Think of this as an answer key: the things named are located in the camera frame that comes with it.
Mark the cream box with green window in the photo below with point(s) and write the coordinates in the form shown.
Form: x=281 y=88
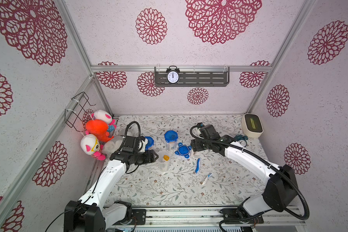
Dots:
x=251 y=125

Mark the lower white pink plush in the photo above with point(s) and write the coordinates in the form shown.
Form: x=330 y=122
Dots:
x=92 y=147

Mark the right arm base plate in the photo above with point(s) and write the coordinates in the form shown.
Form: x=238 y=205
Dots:
x=239 y=216

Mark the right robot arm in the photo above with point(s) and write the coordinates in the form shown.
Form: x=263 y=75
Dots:
x=281 y=191

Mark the upper white pink plush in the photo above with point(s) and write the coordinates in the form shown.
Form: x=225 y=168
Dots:
x=103 y=116

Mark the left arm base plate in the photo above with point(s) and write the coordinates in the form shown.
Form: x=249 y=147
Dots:
x=137 y=217

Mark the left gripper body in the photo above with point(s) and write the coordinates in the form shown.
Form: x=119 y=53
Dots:
x=142 y=158

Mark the white small plush dog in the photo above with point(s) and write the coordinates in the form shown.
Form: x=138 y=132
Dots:
x=113 y=145

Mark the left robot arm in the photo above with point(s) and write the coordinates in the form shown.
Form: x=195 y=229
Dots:
x=89 y=214

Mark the black alarm clock on shelf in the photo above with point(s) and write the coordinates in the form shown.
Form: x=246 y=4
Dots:
x=173 y=74

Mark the wrapped toothbrush lower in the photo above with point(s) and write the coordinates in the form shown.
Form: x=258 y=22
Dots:
x=207 y=178

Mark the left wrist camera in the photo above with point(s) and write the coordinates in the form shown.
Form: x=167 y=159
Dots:
x=143 y=144

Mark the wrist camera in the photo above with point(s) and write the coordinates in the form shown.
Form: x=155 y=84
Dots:
x=143 y=144
x=200 y=125

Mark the black wire basket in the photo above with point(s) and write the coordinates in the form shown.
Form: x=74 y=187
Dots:
x=73 y=116

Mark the red plush toy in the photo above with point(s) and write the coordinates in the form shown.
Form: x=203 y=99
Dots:
x=99 y=129

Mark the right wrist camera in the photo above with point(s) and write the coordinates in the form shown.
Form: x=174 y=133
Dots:
x=200 y=125

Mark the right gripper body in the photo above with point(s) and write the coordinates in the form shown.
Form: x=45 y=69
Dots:
x=196 y=145

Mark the blue container lid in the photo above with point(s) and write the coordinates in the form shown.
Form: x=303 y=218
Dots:
x=150 y=143

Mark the grey wall shelf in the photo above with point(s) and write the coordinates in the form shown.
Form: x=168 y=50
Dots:
x=194 y=78

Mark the teal alarm clock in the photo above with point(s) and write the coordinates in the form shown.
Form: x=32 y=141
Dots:
x=242 y=139

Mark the white pink plush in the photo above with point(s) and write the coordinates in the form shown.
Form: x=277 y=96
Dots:
x=103 y=116
x=92 y=147

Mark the clear plastic container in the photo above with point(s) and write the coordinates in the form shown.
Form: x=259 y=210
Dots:
x=163 y=166
x=171 y=146

